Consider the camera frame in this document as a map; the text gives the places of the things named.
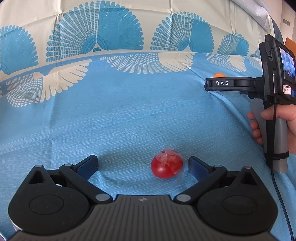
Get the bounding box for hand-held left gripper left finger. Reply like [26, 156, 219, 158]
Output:
[28, 155, 112, 205]

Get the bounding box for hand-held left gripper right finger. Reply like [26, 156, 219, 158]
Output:
[173, 156, 258, 205]

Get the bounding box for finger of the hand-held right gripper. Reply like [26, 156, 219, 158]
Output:
[204, 77, 217, 91]

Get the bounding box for red plastic-wrapped fruit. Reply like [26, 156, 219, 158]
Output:
[151, 148, 184, 179]

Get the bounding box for person's right hand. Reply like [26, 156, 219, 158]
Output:
[247, 102, 296, 154]

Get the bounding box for orange object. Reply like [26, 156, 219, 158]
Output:
[285, 37, 296, 52]

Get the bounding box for grey cover sheet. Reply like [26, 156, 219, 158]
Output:
[251, 0, 279, 32]

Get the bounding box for blue fan-patterned cloth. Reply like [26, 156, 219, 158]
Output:
[0, 0, 296, 241]

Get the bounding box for dark gripper cable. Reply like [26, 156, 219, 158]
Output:
[270, 162, 294, 241]

